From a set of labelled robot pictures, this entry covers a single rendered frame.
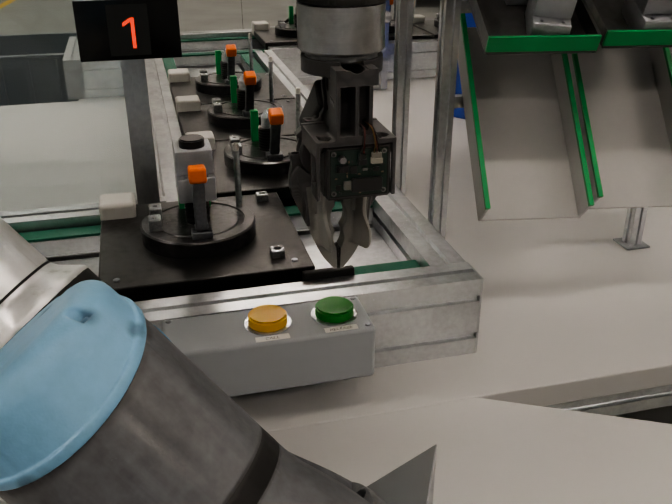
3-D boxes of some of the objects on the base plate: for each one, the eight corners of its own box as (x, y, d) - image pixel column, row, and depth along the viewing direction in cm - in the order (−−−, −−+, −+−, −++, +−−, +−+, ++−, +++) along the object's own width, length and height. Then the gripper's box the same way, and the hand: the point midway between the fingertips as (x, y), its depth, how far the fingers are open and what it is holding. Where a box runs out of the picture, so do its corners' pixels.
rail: (477, 352, 91) (484, 271, 86) (-411, 486, 71) (-465, 390, 66) (458, 329, 96) (465, 250, 91) (-378, 448, 76) (-426, 355, 71)
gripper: (302, 69, 60) (307, 303, 70) (411, 63, 62) (401, 291, 72) (282, 48, 68) (289, 262, 77) (379, 43, 70) (374, 252, 79)
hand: (336, 252), depth 76 cm, fingers closed
